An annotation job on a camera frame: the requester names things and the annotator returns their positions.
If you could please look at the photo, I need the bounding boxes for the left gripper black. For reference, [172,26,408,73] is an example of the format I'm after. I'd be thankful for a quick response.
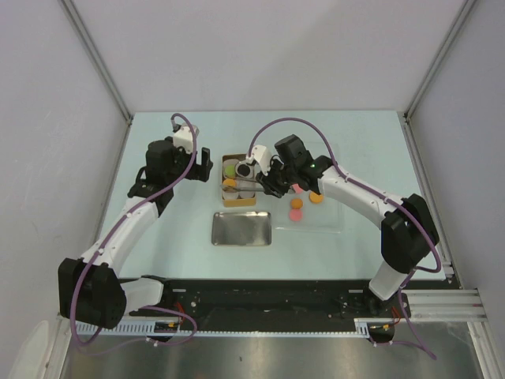
[166,137,211,186]

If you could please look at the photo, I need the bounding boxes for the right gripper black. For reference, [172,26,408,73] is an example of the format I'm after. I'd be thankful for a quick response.
[255,157,296,199]

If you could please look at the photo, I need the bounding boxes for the metal tongs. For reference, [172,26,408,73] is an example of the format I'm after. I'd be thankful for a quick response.
[234,178,264,193]

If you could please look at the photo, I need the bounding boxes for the green sandwich cookie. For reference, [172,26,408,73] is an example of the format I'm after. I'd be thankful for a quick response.
[224,165,236,178]

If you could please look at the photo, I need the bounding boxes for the orange round biscuit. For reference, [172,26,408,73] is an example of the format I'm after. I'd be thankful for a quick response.
[309,192,324,204]
[223,178,237,187]

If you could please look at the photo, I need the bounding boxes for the black sandwich cookie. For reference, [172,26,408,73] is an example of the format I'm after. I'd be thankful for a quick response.
[236,164,253,178]

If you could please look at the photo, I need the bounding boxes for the silver tin lid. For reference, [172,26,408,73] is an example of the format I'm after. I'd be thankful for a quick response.
[211,212,272,247]

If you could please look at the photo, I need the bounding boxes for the pink sandwich cookie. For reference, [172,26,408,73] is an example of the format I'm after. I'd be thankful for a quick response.
[289,208,304,222]
[292,184,304,194]

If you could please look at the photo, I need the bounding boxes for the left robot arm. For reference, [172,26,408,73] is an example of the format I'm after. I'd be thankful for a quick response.
[58,136,213,329]

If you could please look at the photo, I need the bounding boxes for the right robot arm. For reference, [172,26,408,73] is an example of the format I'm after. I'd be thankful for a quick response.
[246,135,440,317]

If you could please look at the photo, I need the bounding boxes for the white paper cup far-left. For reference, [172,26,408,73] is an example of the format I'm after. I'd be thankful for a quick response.
[223,159,239,178]

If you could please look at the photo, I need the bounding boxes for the orange flower cookie lower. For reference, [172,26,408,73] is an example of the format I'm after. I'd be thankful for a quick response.
[290,198,304,209]

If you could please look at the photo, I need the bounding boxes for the gold cookie tin box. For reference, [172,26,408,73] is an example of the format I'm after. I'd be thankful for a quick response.
[220,154,256,208]

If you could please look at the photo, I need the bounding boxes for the white paper cup far-right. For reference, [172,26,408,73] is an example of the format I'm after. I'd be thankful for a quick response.
[236,160,254,179]

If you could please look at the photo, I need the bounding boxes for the clear plastic tray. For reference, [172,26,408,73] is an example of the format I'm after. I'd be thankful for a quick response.
[271,140,343,234]

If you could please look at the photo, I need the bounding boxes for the white paper cup near-right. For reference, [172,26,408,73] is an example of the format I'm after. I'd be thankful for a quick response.
[239,191,255,199]

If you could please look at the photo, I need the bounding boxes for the white paper cup near-left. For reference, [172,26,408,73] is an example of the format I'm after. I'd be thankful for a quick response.
[222,186,240,201]

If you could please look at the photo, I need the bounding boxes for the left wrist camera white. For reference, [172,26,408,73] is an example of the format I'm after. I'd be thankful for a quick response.
[173,123,200,155]

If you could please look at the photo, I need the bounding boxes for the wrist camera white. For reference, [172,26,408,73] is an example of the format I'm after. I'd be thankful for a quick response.
[245,144,273,176]
[173,123,200,155]

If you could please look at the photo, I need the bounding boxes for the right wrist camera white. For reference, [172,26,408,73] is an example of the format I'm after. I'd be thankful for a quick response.
[245,144,273,176]

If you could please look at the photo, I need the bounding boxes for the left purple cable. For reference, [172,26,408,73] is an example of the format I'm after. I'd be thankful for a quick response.
[70,112,198,358]

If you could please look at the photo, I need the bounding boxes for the purple cable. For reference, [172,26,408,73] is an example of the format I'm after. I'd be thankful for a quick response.
[247,117,443,360]
[70,112,198,358]

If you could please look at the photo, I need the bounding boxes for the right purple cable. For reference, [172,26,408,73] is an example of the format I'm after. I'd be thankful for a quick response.
[247,117,443,360]

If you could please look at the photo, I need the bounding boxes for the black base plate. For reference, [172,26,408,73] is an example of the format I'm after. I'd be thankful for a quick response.
[134,280,410,332]

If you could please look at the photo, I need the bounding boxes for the left corner frame post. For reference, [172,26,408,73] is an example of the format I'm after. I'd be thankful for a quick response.
[58,0,133,126]

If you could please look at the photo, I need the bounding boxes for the corner frame post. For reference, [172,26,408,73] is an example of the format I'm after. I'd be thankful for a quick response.
[403,0,479,122]
[58,0,133,126]

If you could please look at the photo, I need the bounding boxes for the aluminium frame rail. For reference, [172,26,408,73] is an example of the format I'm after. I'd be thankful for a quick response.
[405,290,487,322]

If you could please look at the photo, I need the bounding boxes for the white slotted cable duct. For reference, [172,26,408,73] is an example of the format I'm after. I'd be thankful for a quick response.
[73,319,376,339]

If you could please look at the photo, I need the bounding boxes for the right corner frame post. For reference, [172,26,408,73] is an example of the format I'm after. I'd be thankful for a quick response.
[403,0,479,122]

